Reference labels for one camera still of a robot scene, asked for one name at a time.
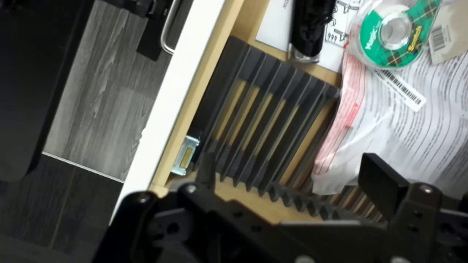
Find clear bag with papers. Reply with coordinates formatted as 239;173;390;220
310;46;468;198

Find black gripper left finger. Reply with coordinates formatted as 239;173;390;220
92;151;275;263

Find white-fronted wooden drawer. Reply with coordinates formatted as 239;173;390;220
108;0;468;232

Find silver drawer handle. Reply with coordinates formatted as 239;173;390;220
159;0;185;58

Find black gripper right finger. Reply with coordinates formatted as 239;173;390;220
356;153;468;263

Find black slotted knife organizer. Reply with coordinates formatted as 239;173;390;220
190;36;392;227

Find green tape roll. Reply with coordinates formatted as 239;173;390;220
356;0;444;71

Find white drawer latch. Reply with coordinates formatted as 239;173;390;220
169;135;201;178

